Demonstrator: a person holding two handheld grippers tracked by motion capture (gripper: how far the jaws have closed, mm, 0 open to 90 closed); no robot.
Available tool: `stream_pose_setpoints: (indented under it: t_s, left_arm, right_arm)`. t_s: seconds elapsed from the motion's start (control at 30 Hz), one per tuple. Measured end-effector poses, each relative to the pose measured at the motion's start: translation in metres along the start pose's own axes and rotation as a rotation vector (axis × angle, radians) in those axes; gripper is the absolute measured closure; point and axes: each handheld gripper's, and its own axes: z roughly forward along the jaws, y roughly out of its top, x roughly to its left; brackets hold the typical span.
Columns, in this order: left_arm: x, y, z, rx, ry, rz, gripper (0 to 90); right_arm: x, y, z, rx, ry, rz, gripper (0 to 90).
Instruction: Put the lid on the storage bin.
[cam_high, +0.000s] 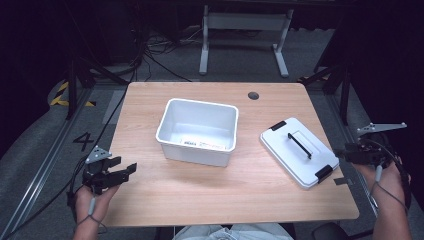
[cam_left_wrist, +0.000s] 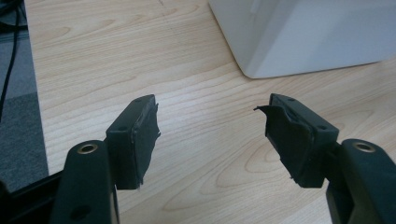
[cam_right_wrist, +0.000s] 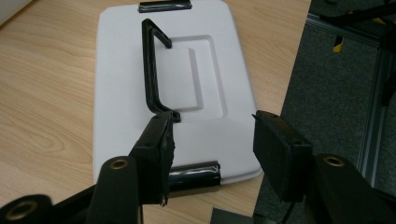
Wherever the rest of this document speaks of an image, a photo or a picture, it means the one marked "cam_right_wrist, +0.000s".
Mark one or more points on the white plastic case lid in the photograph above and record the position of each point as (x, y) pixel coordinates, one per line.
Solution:
(124, 93)

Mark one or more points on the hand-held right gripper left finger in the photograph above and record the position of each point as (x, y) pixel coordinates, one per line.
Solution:
(152, 161)

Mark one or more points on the white board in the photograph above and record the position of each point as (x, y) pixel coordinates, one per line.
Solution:
(9, 9)

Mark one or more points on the black stand with yellow tape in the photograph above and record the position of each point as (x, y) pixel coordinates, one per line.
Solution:
(358, 14)

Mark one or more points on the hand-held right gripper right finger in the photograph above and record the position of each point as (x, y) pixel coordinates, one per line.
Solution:
(277, 155)

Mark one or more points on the dark flat object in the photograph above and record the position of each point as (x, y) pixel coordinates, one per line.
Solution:
(232, 217)

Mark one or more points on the aluminium frame rail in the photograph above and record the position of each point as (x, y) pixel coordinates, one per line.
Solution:
(372, 124)

